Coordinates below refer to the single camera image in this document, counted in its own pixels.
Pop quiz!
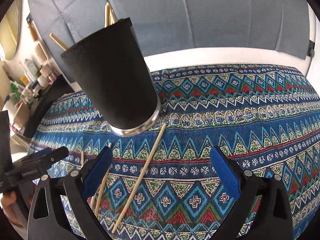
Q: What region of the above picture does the operator hand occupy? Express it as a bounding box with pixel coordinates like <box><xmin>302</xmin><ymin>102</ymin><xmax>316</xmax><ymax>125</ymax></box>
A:
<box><xmin>1</xmin><ymin>191</ymin><xmax>27</xmax><ymax>229</ymax></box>

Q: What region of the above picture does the white lotion bottle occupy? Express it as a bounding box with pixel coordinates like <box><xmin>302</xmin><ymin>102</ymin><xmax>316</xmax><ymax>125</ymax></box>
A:
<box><xmin>24</xmin><ymin>59</ymin><xmax>39</xmax><ymax>81</ymax></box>

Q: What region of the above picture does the oval wall mirror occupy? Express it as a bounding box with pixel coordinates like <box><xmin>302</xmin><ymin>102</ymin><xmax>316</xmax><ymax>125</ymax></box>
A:
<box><xmin>0</xmin><ymin>0</ymin><xmax>22</xmax><ymax>61</ymax></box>

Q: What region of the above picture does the grey blue backdrop cloth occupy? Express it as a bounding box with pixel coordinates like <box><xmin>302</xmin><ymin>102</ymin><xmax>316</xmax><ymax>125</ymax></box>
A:
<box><xmin>28</xmin><ymin>0</ymin><xmax>310</xmax><ymax>59</ymax></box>

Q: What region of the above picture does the wooden chopstick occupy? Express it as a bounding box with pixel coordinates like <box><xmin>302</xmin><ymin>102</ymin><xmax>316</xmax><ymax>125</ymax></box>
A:
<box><xmin>94</xmin><ymin>142</ymin><xmax>113</xmax><ymax>217</ymax></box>
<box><xmin>111</xmin><ymin>123</ymin><xmax>167</xmax><ymax>233</ymax></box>
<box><xmin>81</xmin><ymin>151</ymin><xmax>85</xmax><ymax>167</ymax></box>

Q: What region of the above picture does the black sleeved metal cup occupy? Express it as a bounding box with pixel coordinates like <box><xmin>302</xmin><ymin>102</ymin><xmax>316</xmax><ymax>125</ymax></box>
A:
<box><xmin>61</xmin><ymin>18</ymin><xmax>161</xmax><ymax>137</ymax></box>

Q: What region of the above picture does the patterned blue tablecloth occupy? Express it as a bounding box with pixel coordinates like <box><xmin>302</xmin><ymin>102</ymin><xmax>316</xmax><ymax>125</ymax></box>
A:
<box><xmin>28</xmin><ymin>64</ymin><xmax>319</xmax><ymax>239</ymax></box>

